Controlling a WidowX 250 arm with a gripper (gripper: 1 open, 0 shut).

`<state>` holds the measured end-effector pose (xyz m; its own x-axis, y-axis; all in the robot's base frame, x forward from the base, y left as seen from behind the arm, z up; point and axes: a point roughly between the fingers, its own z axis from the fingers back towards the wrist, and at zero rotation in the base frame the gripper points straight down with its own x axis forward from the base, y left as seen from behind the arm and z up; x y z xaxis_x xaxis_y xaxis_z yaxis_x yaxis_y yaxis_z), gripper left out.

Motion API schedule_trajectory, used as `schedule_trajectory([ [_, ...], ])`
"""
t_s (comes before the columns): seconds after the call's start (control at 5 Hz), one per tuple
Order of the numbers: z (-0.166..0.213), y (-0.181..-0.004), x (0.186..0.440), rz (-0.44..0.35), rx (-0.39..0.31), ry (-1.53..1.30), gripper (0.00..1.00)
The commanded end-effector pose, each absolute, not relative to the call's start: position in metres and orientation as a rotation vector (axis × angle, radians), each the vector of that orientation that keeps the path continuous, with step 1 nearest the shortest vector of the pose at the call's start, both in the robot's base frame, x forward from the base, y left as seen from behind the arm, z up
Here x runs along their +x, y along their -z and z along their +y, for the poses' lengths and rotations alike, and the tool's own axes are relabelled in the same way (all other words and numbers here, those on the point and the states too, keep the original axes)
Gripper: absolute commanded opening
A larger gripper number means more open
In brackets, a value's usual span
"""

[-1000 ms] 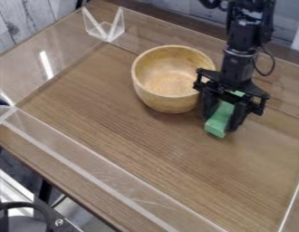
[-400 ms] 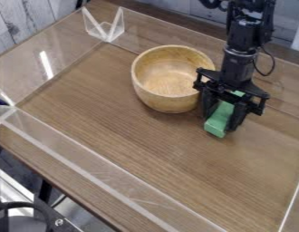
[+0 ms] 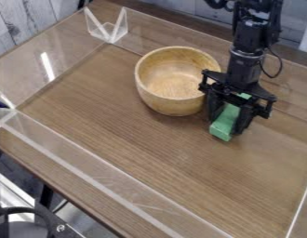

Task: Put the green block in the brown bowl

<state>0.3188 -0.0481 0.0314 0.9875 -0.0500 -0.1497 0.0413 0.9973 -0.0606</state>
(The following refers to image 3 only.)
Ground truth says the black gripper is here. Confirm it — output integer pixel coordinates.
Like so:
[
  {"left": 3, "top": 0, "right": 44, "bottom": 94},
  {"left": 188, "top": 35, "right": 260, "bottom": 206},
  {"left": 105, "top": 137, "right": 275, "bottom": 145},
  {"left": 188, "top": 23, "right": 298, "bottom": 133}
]
[{"left": 199, "top": 69, "right": 278, "bottom": 135}]

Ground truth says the black table leg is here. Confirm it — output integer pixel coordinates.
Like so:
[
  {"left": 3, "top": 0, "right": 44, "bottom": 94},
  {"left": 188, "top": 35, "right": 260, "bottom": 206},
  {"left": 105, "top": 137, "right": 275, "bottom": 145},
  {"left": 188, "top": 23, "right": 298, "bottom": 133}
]
[{"left": 40, "top": 185, "right": 55, "bottom": 209}]

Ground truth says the grey metal bracket with screw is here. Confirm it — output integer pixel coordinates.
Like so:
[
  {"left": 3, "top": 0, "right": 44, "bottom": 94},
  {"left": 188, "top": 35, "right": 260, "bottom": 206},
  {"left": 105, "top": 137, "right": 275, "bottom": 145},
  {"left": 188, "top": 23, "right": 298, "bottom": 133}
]
[{"left": 47, "top": 216, "right": 85, "bottom": 238}]

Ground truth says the green rectangular block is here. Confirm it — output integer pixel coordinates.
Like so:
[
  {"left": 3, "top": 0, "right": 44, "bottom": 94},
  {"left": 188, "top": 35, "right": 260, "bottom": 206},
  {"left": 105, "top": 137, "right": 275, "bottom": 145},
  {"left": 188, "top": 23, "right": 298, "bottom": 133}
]
[{"left": 208, "top": 103, "right": 242, "bottom": 141}]

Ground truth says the black cable lower left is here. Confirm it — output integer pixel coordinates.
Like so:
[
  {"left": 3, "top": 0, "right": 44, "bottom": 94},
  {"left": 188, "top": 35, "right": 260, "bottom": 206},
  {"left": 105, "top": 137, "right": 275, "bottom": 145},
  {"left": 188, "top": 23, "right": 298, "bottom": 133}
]
[{"left": 0, "top": 205, "right": 57, "bottom": 238}]

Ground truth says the clear acrylic tray wall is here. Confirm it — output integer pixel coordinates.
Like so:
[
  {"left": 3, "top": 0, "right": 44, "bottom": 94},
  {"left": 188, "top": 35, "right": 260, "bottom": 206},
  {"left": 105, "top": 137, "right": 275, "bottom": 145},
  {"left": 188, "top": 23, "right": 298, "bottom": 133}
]
[{"left": 0, "top": 0, "right": 307, "bottom": 238}]

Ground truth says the brown wooden bowl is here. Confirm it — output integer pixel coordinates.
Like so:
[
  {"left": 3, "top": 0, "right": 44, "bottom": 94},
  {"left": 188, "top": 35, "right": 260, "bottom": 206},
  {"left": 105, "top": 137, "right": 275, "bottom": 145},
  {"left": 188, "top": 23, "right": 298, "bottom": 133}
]
[{"left": 135, "top": 46, "right": 222, "bottom": 116}]

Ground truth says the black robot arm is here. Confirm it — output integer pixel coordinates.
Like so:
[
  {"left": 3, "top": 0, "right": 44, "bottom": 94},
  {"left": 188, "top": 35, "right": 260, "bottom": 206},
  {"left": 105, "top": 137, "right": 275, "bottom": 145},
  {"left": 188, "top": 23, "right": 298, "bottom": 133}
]
[{"left": 199, "top": 0, "right": 283, "bottom": 139}]

